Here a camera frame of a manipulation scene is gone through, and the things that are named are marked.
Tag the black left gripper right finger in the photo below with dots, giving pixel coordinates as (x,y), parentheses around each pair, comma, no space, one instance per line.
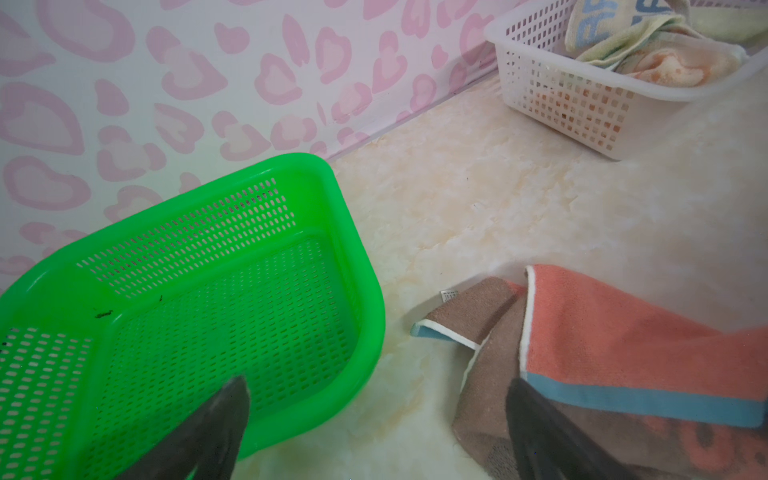
(547,445)

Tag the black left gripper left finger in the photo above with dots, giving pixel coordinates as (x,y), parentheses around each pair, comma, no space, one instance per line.
(205,445)

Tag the cream orange patterned towel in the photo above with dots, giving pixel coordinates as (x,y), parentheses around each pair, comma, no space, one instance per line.
(681,61)

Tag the green plastic basket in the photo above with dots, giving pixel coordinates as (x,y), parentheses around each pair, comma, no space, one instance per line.
(114,340)

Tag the white plastic basket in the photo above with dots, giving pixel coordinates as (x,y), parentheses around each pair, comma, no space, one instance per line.
(613,114)

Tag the white blue lettered towel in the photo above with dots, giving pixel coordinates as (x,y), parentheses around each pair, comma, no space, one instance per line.
(603,33)

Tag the pale green towel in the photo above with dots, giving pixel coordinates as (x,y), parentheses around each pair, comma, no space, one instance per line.
(743,26)

